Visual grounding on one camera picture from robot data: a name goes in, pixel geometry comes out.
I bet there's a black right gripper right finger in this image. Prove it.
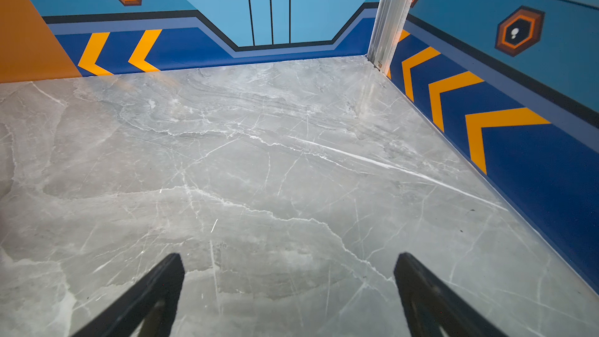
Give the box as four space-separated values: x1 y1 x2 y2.
394 252 505 336

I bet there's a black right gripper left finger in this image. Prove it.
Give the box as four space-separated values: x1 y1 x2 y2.
74 253 185 336

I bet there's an aluminium corner post right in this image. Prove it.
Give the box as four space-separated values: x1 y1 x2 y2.
367 0 413 75

